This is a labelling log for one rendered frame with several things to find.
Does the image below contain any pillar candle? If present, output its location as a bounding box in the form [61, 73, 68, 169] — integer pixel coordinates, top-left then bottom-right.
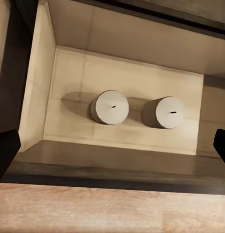
[90, 90, 129, 125]
[142, 97, 185, 130]

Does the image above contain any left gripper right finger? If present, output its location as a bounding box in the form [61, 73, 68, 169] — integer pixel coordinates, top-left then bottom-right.
[213, 129, 225, 162]

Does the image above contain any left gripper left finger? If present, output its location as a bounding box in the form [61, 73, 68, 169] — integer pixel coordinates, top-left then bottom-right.
[0, 129, 21, 181]

